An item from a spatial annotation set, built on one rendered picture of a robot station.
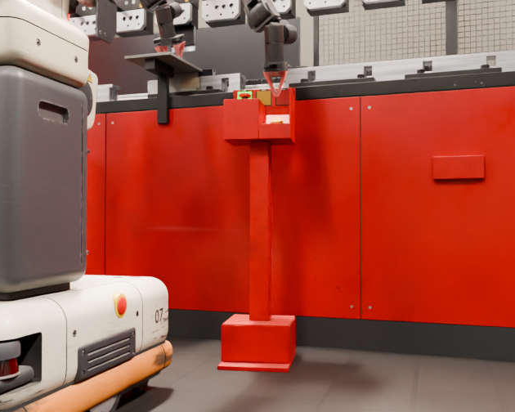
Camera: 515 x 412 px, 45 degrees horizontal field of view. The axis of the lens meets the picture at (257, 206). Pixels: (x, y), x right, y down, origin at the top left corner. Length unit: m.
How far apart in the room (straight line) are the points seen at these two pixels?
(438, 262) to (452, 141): 0.38
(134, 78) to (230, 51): 0.52
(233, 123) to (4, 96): 0.86
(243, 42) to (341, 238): 1.25
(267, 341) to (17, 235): 0.91
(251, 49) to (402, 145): 1.14
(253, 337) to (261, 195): 0.42
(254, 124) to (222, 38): 1.23
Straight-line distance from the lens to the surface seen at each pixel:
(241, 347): 1.82
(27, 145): 1.15
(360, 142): 2.06
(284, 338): 1.80
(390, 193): 2.03
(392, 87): 2.07
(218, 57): 3.00
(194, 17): 2.53
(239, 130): 1.83
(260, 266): 1.86
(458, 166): 2.00
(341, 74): 2.24
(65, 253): 1.24
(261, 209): 1.85
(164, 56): 2.23
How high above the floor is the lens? 0.42
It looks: 1 degrees up
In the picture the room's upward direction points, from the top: straight up
